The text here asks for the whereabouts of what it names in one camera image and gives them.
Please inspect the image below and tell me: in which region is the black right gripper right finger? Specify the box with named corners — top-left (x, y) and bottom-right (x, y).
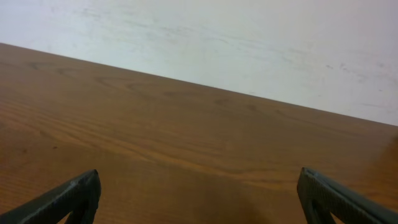
top-left (297, 167), bottom-right (397, 224)

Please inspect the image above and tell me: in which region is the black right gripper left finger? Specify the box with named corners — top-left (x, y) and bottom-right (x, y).
top-left (1, 169), bottom-right (101, 224)

